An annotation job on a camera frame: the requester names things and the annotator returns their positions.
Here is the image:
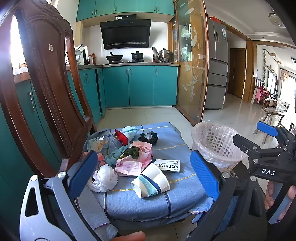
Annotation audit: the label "white tissue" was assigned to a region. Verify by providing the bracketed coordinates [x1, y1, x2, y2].
[87, 164, 118, 193]

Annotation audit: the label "teal knitted cloth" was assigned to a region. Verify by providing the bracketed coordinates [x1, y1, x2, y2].
[104, 144, 132, 167]

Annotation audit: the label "white medicine box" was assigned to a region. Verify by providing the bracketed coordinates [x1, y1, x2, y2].
[152, 159, 181, 173]

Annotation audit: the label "clear plastic snack bag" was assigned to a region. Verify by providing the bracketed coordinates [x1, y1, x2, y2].
[87, 134, 122, 157]

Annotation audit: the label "pink paper wrapper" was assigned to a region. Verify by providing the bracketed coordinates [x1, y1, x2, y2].
[115, 142, 152, 176]

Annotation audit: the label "crushed white paper cup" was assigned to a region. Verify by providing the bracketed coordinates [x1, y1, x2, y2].
[131, 163, 171, 198]

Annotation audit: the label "red snack wrapper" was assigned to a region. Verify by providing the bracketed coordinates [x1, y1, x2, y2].
[114, 129, 129, 146]

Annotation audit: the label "black plastic bag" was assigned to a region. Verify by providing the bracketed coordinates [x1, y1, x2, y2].
[138, 131, 159, 145]

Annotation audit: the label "white plastic trash basket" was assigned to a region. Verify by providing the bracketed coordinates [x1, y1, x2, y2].
[191, 121, 247, 172]

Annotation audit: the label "teal lower kitchen cabinets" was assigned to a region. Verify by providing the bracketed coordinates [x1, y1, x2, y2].
[0, 65, 179, 176]

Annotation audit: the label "teal kitchen cabinets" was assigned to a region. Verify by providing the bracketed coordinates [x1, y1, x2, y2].
[0, 65, 179, 176]
[76, 0, 175, 21]

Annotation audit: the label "teal upper kitchen cabinets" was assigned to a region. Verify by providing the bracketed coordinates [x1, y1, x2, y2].
[76, 0, 175, 21]

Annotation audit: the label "person's right hand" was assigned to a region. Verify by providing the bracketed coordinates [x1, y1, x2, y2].
[264, 180, 296, 220]

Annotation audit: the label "person's left hand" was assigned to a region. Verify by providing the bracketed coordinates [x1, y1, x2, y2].
[110, 232, 146, 241]

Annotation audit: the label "small wooden stool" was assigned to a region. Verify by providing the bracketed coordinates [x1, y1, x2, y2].
[253, 106, 286, 145]

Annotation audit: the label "blue cloth on stool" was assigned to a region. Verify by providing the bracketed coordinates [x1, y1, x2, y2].
[77, 122, 213, 240]

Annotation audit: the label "brown wooden door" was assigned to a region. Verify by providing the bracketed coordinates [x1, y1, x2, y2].
[228, 48, 246, 98]

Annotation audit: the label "silver refrigerator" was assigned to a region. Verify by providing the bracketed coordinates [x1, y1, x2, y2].
[205, 19, 228, 109]

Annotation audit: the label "ceiling lamp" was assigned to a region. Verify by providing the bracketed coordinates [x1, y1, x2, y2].
[268, 9, 286, 29]

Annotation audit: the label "frosted glass sliding door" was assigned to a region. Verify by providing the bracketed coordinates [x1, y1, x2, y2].
[175, 0, 209, 125]

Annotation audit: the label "stainless steel pot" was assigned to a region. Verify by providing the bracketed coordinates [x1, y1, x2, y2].
[158, 48, 174, 63]

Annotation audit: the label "black wok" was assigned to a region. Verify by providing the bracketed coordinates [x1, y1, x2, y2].
[106, 52, 123, 62]

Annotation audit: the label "black cooking pot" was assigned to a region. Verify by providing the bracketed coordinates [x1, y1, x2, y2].
[131, 51, 144, 60]

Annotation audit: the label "carved wooden chair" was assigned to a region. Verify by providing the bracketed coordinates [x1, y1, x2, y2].
[1, 1, 96, 178]

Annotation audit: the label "black range hood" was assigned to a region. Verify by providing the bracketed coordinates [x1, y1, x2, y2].
[100, 19, 151, 50]

